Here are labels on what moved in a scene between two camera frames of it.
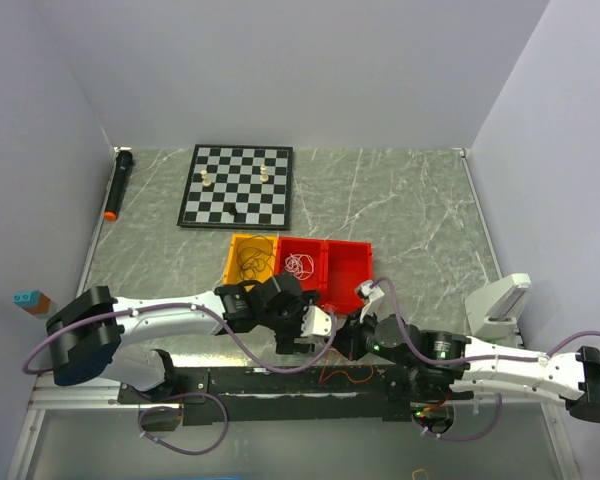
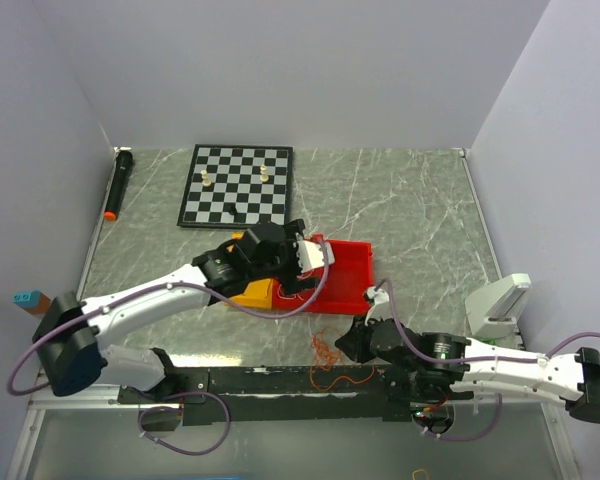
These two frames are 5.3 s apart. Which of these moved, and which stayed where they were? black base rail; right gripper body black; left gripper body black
Moved: left gripper body black
Stayed: right gripper body black; black base rail
